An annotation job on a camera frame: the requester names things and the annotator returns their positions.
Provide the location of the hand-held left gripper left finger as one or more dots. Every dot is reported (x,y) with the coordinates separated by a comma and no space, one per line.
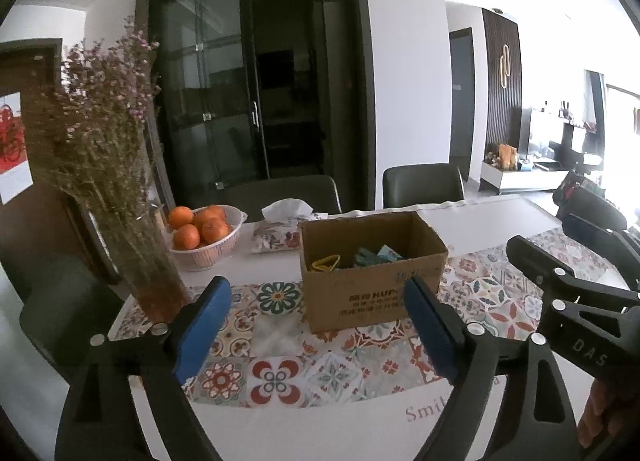
(200,331)

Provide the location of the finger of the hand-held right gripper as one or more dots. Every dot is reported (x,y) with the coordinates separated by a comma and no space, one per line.
(592,233)
(537,258)

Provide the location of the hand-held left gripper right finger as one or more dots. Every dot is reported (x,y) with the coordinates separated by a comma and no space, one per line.
(430,331)

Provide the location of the brown cardboard box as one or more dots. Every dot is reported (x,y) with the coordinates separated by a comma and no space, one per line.
(360,301)

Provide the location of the light blue tissue packet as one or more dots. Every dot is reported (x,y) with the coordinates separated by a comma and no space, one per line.
(389,253)

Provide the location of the dark green scouring sponge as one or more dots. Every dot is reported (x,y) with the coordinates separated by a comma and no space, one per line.
(365,257)

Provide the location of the yellow looped item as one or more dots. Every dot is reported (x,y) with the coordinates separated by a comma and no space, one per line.
(325,263)

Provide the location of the person's right hand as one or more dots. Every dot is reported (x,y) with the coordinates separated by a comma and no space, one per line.
(602,411)

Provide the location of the dark grey dining chair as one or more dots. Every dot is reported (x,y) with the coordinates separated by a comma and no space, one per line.
(50,316)
(285,196)
(597,203)
(425,181)

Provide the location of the glass vase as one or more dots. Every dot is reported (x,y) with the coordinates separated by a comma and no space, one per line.
(155,291)

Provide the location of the white patterned fruit bowl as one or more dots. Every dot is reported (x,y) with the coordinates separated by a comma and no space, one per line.
(210,256)

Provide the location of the white low cabinet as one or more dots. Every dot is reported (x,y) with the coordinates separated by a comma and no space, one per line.
(520,181)

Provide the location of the patterned tile print tablecloth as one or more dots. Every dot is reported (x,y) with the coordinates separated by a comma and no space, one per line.
(280,341)

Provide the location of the orange fruit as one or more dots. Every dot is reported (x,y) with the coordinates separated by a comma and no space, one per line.
(215,212)
(216,231)
(180,217)
(186,237)

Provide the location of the orange paper bag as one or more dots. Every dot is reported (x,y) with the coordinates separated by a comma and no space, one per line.
(506,157)

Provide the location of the patterned tissue pouch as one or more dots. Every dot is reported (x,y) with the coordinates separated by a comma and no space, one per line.
(275,236)

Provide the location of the white tissue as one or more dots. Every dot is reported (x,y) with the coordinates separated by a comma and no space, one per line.
(287,209)

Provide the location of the dark interior door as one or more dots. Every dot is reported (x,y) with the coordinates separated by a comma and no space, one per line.
(461,106)

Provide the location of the dark wooden door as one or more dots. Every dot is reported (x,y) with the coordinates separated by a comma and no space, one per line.
(45,211)

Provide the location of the dried pink flower bouquet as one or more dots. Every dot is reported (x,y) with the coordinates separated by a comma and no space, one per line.
(100,116)

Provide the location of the black framed glass sliding door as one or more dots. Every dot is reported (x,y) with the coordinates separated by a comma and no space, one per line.
(210,91)

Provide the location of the wall mounted screen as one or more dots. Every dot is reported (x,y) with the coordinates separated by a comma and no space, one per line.
(595,96)

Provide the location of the gold wall ornament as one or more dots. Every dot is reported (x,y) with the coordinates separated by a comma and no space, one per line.
(504,66)

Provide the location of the red and white wall hanging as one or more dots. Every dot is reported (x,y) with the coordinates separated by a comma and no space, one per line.
(12,141)

